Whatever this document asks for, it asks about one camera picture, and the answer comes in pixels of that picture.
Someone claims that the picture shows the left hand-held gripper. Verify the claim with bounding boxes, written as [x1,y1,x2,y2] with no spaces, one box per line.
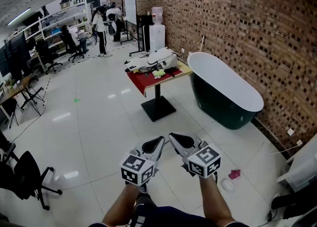
[119,135,166,193]

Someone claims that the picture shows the white rounded floor object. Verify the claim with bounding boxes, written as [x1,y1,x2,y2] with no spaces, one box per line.
[220,178,235,192]

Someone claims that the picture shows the white shelving unit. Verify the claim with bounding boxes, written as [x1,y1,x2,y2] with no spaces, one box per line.
[24,0,91,57]

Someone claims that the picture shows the stuffed white backpack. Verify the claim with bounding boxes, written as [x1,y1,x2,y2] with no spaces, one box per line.
[147,47,179,71]

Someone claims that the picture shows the black metal rack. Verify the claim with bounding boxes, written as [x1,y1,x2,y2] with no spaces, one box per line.
[128,14,153,57]

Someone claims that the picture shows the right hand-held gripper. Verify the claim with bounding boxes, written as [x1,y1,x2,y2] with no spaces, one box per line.
[168,132,221,185]

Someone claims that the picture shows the black office chair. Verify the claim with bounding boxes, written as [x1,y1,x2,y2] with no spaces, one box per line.
[35,39,63,75]
[59,32,85,63]
[0,131,63,211]

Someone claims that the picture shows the green plush toy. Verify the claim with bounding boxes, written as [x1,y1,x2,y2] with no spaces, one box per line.
[152,69,166,80]

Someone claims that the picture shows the person's left forearm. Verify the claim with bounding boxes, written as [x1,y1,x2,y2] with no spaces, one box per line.
[102,183,144,226]

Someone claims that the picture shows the whiteboard on black stand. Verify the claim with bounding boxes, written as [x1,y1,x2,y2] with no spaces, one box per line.
[120,0,138,45]

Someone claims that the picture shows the white fabric bag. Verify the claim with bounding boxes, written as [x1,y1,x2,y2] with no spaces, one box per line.
[124,56,150,72]

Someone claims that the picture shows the white floor cable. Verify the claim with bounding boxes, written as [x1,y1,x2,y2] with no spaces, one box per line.
[261,144,301,156]

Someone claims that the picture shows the white cabinet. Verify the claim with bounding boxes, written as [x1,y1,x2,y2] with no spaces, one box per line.
[276,133,317,194]

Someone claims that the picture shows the clear water bottle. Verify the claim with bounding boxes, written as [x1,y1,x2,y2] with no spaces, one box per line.
[151,6,164,26]

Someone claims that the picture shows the dark bathtub white inside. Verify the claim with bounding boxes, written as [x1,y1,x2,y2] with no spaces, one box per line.
[186,52,264,130]

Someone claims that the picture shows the wooden desk black legs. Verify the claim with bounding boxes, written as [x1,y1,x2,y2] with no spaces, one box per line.
[0,73,47,130]

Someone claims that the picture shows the black tripod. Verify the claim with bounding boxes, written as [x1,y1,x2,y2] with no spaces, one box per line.
[20,84,47,117]

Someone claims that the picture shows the white water dispenser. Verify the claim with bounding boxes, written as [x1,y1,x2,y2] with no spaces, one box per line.
[149,23,166,54]

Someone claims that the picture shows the person's right forearm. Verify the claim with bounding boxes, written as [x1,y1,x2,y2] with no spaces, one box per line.
[198,175,236,225]

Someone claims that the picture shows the person's dark clothing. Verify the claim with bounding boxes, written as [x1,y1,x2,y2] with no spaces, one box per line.
[88,193,248,227]

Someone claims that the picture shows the ceiling light tube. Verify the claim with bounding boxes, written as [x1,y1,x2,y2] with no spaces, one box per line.
[7,7,32,26]

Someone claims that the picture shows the black monitor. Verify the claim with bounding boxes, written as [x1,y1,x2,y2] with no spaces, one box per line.
[0,31,33,81]

